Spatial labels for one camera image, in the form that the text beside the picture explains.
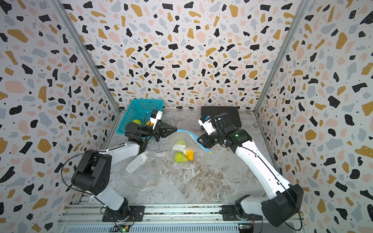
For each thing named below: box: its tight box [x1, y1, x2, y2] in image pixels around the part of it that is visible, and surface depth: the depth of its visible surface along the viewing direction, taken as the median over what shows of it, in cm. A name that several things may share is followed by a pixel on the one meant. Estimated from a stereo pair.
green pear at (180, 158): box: [174, 151, 189, 164], surface depth 90 cm
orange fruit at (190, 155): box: [186, 149, 195, 162], surface depth 92 cm
